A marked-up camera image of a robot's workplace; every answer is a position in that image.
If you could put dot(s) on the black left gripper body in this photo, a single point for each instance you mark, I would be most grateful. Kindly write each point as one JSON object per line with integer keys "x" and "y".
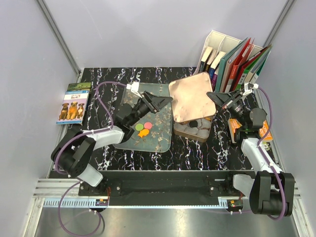
{"x": 143, "y": 107}

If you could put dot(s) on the teal hardcover book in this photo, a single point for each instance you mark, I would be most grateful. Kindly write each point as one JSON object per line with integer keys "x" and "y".
{"x": 222, "y": 67}

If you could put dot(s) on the black paperback book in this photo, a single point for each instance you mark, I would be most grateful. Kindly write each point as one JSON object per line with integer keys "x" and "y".
{"x": 204, "y": 59}

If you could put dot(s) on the green hardcover book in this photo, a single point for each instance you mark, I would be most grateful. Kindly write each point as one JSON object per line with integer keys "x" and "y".
{"x": 246, "y": 70}

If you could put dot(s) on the orange treehouse book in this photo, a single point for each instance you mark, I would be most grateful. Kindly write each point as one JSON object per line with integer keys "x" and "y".
{"x": 234, "y": 125}

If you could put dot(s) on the black sandwich cookie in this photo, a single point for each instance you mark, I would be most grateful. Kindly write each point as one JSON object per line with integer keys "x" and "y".
{"x": 193, "y": 124}

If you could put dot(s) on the purple paperback book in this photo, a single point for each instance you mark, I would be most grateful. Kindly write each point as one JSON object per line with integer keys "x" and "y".
{"x": 213, "y": 72}

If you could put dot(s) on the pink round cookie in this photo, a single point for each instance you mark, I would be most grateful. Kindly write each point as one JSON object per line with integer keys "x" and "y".
{"x": 148, "y": 125}

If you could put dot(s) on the green round cookie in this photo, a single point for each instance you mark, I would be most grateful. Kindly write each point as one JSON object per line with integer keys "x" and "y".
{"x": 139, "y": 127}

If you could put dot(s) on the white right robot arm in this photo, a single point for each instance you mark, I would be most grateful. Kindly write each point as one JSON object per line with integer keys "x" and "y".
{"x": 271, "y": 192}

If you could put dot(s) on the rose gold tin lid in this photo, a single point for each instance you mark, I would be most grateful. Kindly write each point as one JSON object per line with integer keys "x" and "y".
{"x": 190, "y": 100}

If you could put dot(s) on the white book organizer rack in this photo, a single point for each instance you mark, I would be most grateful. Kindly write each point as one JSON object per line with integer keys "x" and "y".
{"x": 218, "y": 41}

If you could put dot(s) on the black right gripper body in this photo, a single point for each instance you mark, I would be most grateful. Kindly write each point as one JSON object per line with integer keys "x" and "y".
{"x": 235, "y": 107}

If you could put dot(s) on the rose gold cookie tin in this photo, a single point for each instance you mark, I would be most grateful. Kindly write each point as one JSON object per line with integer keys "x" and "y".
{"x": 200, "y": 134}

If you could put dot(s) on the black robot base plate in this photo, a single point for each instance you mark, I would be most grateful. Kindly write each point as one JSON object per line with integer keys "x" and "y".
{"x": 165, "y": 188}

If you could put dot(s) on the orange fish shaped cookie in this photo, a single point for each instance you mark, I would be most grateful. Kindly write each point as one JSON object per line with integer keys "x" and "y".
{"x": 143, "y": 133}

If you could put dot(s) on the dog picture book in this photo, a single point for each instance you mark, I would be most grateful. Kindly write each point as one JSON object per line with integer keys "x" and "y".
{"x": 73, "y": 107}

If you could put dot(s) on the green landscape book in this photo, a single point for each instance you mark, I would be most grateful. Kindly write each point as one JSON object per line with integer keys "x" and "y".
{"x": 79, "y": 86}

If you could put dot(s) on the red hardcover book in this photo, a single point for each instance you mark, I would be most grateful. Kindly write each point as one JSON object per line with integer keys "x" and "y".
{"x": 237, "y": 69}

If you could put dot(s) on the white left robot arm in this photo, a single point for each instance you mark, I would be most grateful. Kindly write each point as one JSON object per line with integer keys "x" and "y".
{"x": 74, "y": 151}

